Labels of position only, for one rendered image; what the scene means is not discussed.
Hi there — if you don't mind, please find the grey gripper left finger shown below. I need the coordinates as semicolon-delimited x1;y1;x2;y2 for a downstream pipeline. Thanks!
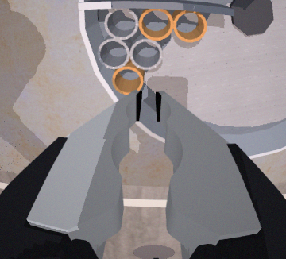
0;90;142;259

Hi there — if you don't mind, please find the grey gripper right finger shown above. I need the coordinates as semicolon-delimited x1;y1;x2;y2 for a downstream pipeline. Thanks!
156;91;286;259

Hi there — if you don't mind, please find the grey metal bushing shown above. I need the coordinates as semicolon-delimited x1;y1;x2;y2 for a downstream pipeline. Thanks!
98;35;132;69
104;8;140;40
129;33;163;70

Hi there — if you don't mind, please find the bronze bushing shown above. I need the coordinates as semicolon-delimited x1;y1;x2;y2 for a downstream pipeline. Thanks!
139;9;173;41
172;10;207;42
112;58;145;95

